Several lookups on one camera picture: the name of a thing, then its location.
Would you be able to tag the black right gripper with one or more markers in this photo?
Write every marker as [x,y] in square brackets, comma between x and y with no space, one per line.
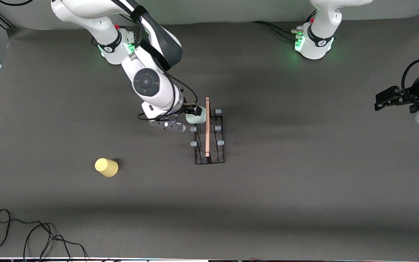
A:
[186,108]

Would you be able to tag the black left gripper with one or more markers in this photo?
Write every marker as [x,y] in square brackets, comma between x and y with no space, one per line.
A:
[410,99]

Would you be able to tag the pale green plastic cup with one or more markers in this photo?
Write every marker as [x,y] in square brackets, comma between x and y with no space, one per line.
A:
[196,117]

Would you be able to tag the yellow plastic cup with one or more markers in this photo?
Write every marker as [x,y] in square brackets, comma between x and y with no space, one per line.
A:
[106,167]

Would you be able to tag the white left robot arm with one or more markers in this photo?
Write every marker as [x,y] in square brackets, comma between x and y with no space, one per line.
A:
[318,40]

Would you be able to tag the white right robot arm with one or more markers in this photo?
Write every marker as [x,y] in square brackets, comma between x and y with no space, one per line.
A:
[147,82]

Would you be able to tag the dark grey table mat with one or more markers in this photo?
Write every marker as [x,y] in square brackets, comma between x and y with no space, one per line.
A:
[304,182]

